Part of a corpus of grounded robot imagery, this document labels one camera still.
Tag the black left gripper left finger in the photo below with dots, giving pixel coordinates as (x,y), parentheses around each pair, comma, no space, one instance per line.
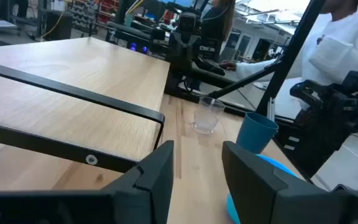
(154,186)

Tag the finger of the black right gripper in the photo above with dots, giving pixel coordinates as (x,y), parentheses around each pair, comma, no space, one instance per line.
(308,93)

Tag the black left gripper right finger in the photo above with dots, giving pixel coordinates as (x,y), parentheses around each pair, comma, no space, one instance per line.
(259,199)

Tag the light blue plastic mug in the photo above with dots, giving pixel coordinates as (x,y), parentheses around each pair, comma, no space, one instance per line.
(232,211)

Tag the dark teal plastic cup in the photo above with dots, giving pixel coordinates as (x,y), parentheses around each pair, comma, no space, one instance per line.
(255,133)

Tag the clear glass mug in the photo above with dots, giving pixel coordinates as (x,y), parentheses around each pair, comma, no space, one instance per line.
(207,119)

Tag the black background robot arm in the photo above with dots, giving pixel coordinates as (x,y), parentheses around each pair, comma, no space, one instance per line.
(185,46)

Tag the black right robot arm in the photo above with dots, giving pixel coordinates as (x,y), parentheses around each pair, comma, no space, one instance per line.
(322,143)

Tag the person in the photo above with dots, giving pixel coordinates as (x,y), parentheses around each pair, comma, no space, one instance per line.
(346,46)
(216,28)

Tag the black equipment cabinet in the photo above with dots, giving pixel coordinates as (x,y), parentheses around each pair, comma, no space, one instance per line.
(57,25)

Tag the grey flat cart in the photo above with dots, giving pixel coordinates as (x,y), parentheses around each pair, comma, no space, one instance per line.
(2,25)

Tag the wooden shelf with black frame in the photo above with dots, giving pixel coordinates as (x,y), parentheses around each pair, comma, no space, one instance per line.
(73,93)

